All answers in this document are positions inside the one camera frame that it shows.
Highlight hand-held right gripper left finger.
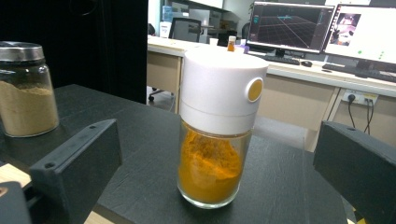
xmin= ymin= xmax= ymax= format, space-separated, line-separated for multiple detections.
xmin=29 ymin=118 xmax=123 ymax=224

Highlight black shelf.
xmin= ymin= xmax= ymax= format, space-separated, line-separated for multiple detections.
xmin=0 ymin=83 xmax=349 ymax=224

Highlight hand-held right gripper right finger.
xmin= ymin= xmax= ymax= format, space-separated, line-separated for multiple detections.
xmin=313 ymin=120 xmax=396 ymax=224

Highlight black office chair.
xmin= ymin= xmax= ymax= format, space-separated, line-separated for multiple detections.
xmin=148 ymin=17 xmax=203 ymax=102

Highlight black keyboard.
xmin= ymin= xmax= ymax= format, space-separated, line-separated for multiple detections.
xmin=321 ymin=63 xmax=396 ymax=83
xmin=262 ymin=54 xmax=302 ymax=66

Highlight beige office desk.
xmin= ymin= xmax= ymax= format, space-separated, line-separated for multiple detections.
xmin=147 ymin=35 xmax=396 ymax=153

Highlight white-lidded glass jar orange powder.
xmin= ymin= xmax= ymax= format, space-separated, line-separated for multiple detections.
xmin=177 ymin=46 xmax=270 ymax=210

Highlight black curtain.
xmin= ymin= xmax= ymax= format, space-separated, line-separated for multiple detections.
xmin=0 ymin=0 xmax=149 ymax=105

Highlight black power cable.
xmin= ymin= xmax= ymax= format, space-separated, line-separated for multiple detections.
xmin=363 ymin=98 xmax=375 ymax=134
xmin=346 ymin=93 xmax=358 ymax=129

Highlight metal-lidded glass jar tan powder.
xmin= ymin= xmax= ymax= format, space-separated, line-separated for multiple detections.
xmin=0 ymin=40 xmax=60 ymax=138

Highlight monitor with dark grid screen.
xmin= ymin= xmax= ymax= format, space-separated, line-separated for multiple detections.
xmin=246 ymin=1 xmax=335 ymax=59

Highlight white wall power socket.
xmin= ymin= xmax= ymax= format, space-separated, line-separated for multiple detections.
xmin=342 ymin=90 xmax=379 ymax=106

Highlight monitor with bright white screen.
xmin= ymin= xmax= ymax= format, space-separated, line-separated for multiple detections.
xmin=323 ymin=3 xmax=396 ymax=65

